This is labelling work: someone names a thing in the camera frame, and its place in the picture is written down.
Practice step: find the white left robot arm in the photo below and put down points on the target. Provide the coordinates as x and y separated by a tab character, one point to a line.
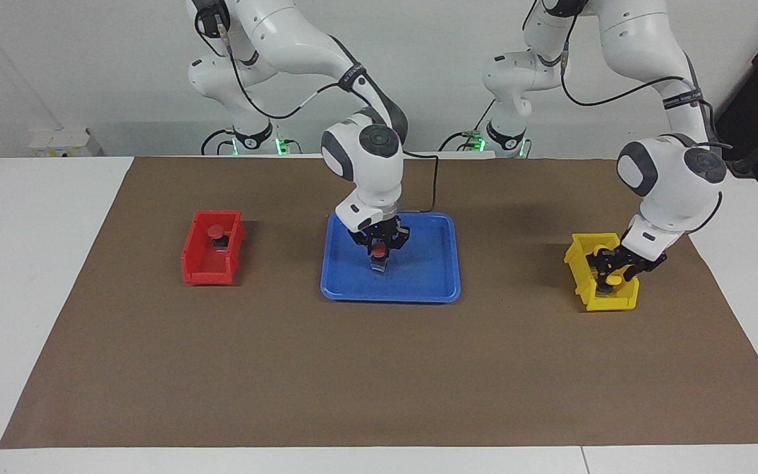
675	191

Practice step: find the brown table mat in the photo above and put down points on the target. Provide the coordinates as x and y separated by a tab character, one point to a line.
379	368

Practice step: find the yellow plastic bin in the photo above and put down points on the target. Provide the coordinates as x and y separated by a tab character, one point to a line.
609	303

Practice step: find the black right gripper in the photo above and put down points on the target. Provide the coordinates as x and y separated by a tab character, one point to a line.
379	234

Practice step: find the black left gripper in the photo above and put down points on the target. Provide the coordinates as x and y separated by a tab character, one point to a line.
639	262

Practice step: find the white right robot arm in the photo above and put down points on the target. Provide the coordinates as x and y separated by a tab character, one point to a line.
366	178

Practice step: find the red plastic bin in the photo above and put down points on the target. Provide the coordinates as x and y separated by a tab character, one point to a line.
204	270

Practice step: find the red push button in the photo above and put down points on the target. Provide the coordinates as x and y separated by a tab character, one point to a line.
378	251
216	232

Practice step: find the blue plastic tray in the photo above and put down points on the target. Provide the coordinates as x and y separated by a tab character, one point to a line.
425	270

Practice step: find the white power strip box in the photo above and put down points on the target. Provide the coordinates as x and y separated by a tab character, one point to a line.
63	143

